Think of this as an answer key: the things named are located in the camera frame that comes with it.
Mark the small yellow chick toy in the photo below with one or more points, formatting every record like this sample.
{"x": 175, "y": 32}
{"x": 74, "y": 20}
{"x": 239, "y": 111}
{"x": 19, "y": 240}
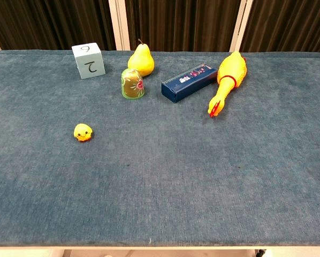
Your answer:
{"x": 83, "y": 131}

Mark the blue table cloth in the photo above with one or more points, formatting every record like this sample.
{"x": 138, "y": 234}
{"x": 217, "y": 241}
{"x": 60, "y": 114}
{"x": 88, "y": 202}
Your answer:
{"x": 160, "y": 166}

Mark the dark blue rectangular box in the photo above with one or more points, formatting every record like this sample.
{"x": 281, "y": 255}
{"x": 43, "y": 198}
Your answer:
{"x": 188, "y": 83}

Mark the yellow pear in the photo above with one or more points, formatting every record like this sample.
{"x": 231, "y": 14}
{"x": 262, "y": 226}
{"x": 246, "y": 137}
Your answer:
{"x": 141, "y": 61}

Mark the yellow rubber chicken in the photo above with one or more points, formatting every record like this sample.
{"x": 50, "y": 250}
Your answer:
{"x": 231, "y": 76}

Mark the light blue numbered cube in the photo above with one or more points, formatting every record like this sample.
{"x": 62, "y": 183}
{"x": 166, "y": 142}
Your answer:
{"x": 88, "y": 61}

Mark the dark pleated curtain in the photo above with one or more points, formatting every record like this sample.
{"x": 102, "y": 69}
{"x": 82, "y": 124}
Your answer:
{"x": 181, "y": 24}

